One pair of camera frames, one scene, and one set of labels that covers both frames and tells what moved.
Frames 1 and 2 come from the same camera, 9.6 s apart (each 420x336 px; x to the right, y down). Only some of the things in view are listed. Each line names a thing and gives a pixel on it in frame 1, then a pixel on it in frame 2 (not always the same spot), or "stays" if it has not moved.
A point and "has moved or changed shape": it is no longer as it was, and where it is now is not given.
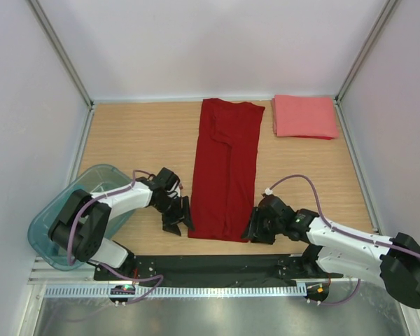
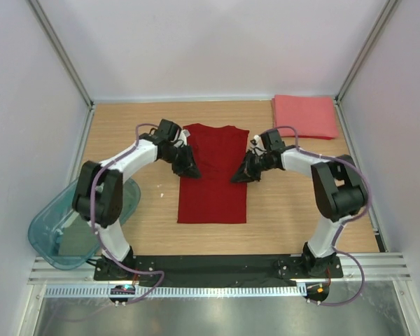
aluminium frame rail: x=61 y=52 stays
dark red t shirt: x=225 y=178 has moved or changed shape
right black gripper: x=255 y=229 → x=246 y=172
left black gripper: x=182 y=214 → x=188 y=167
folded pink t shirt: x=304 y=116 stays
